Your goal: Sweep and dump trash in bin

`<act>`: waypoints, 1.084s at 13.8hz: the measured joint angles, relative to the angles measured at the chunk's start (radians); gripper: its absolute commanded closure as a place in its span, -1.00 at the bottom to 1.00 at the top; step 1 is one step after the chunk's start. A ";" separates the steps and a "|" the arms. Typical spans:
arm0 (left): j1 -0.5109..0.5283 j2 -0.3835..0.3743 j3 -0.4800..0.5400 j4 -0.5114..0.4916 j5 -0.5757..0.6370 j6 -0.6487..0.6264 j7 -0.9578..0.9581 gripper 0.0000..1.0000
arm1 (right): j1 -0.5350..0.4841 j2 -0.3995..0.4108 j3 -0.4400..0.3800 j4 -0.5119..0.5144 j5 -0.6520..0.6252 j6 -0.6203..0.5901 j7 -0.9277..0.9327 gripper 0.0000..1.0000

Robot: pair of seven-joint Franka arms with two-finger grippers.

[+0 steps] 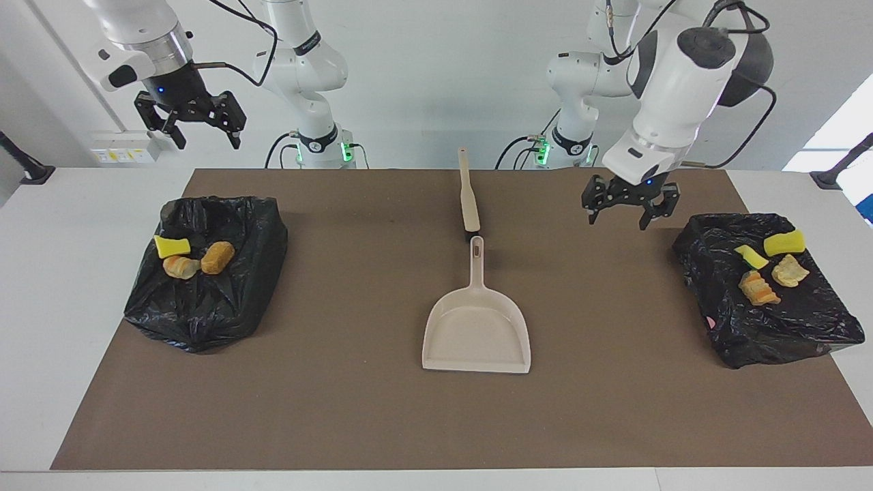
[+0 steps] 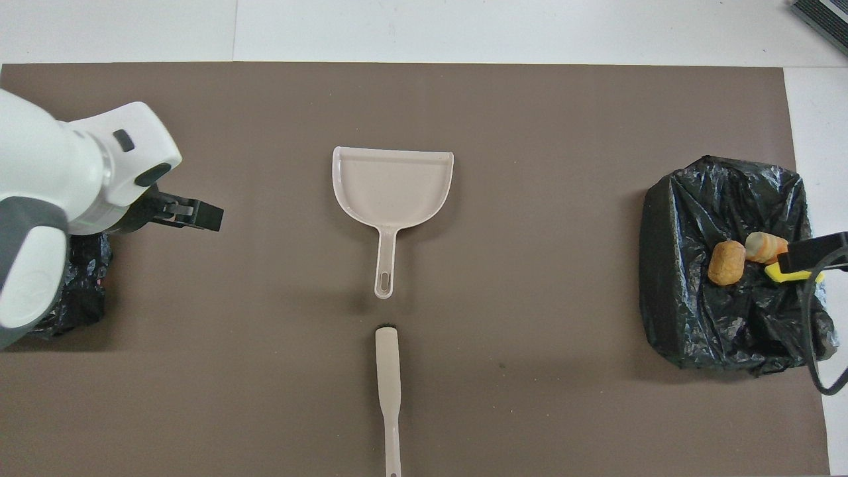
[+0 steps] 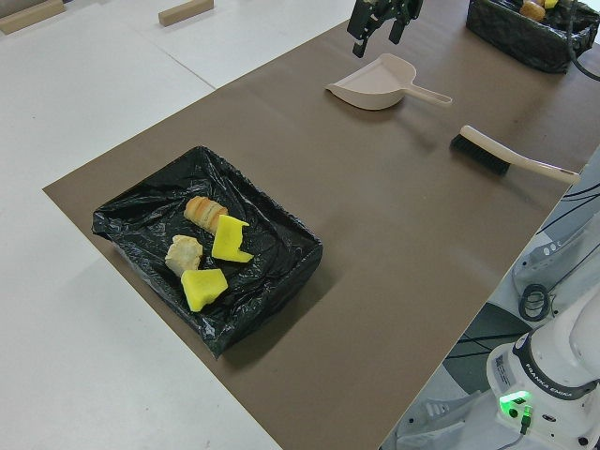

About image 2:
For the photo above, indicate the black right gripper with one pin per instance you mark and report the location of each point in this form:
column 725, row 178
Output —
column 843, row 246

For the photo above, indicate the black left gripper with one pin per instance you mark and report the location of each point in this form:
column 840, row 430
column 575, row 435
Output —
column 149, row 211

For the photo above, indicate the small yellow green sponge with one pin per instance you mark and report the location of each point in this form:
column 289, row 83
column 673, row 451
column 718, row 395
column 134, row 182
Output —
column 785, row 275

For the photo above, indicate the beige orange foam lump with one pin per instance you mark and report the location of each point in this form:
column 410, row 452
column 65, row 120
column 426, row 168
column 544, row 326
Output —
column 762, row 247

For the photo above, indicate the brown bread-like lump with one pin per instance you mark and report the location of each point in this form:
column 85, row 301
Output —
column 727, row 263

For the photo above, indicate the beige plastic dustpan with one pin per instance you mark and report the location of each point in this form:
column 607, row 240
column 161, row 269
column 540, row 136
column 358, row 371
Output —
column 394, row 185

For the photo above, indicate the beige brush black bristles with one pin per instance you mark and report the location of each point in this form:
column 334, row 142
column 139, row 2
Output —
column 388, row 371

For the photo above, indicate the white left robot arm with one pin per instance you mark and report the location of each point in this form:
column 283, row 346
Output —
column 53, row 172

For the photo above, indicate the black bagged trash bin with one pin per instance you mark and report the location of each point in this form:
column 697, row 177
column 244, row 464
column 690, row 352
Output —
column 689, row 305

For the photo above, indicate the black bagged bin pink patch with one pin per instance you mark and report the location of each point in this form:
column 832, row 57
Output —
column 83, row 298

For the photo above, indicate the dark grey ribbed device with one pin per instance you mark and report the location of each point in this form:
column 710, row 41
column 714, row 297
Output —
column 825, row 16

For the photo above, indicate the brown table mat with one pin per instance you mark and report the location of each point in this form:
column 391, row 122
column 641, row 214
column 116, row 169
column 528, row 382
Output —
column 424, row 99

